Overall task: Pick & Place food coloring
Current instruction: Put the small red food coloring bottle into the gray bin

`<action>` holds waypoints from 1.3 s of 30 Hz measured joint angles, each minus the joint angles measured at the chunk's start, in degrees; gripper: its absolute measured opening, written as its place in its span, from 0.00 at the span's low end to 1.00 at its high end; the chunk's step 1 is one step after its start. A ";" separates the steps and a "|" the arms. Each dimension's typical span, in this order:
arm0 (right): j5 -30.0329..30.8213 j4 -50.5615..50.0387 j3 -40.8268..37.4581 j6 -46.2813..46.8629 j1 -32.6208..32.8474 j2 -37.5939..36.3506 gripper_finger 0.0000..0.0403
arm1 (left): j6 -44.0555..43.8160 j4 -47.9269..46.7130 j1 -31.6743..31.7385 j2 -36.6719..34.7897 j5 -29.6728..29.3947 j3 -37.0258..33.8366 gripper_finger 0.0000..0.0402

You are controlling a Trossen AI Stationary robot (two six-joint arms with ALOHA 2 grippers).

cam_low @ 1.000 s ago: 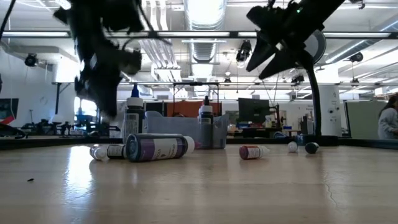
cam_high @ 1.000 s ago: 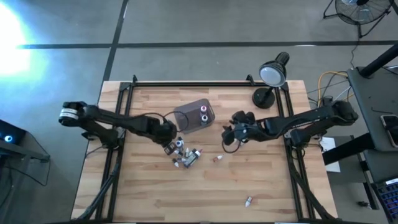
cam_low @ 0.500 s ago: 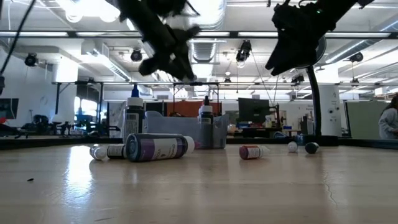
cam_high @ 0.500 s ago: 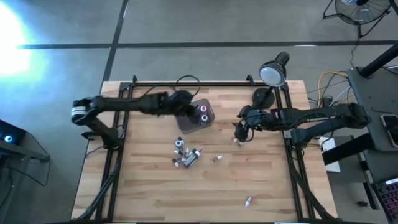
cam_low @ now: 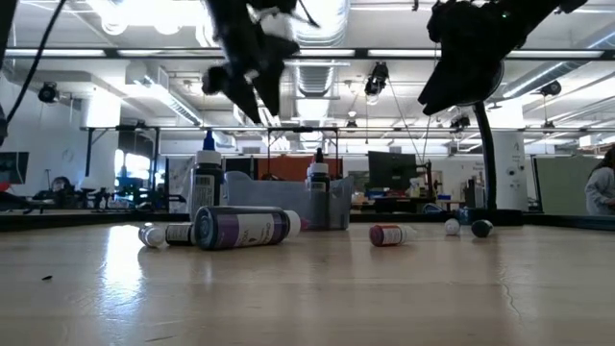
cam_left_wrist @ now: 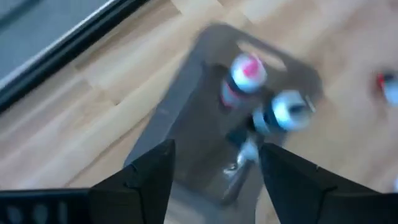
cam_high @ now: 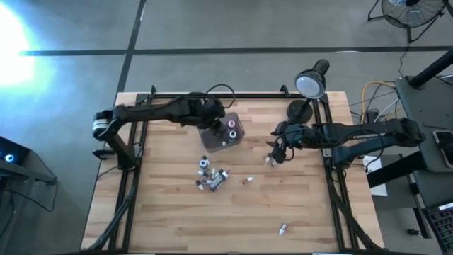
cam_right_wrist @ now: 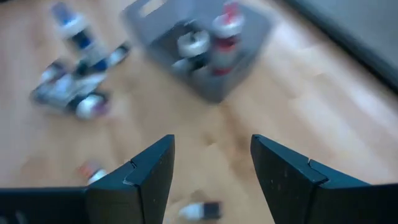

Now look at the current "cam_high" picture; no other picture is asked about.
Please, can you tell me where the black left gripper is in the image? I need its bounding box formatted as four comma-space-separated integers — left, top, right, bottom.
193, 98, 230, 142

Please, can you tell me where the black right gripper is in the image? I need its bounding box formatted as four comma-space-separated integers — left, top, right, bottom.
270, 123, 319, 165

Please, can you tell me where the large purple food coloring bottle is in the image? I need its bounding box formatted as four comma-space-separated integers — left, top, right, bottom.
209, 169, 231, 193

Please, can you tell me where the grey translucent plastic bin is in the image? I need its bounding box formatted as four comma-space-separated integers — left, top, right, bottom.
197, 111, 246, 154

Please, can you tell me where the black gooseneck desk lamp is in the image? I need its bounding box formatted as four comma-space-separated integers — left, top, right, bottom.
286, 58, 331, 125

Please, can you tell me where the white paper sheet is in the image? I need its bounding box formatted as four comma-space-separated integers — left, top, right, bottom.
362, 155, 389, 197

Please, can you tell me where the grey side desk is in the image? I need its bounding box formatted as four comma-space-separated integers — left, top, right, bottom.
365, 75, 453, 214

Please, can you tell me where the smartphone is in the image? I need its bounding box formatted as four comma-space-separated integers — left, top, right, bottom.
432, 130, 453, 169

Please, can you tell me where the black stand pole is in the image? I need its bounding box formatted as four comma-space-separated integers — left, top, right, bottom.
409, 48, 453, 90

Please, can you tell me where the black keyboard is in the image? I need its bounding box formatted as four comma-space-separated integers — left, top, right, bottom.
422, 202, 453, 254

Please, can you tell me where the black floor fan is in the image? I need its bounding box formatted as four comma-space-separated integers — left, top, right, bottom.
367, 0, 448, 45

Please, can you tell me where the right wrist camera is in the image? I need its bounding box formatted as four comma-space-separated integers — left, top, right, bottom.
270, 120, 294, 137

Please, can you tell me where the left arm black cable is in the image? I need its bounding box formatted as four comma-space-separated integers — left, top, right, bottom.
205, 83, 236, 109

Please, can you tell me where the black aluminium rig frame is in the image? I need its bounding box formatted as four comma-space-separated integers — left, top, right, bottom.
80, 84, 387, 254

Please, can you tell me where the yellow cable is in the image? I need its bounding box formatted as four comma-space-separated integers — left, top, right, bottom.
360, 80, 397, 123

